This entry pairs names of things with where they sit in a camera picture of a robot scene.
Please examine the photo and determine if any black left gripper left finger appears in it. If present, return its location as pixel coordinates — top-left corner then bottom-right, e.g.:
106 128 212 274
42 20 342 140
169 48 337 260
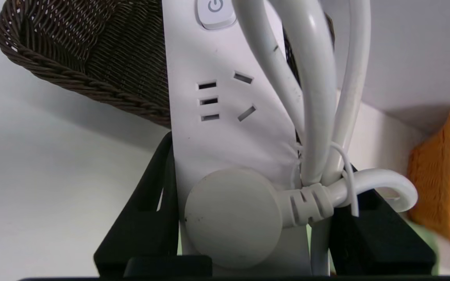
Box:
94 132 179 277

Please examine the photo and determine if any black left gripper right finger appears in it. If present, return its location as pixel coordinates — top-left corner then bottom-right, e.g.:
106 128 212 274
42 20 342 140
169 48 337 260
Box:
330 190 437 276

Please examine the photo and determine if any white power strip with cable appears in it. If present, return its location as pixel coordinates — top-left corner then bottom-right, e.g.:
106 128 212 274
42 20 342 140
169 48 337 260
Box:
162 0 419 277

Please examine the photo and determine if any dark brown wicker basket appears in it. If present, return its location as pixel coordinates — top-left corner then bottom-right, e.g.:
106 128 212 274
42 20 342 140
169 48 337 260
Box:
0 0 335 129

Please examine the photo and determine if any light green plastic tray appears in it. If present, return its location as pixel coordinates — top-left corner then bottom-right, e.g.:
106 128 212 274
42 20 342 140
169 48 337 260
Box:
405 219 441 274

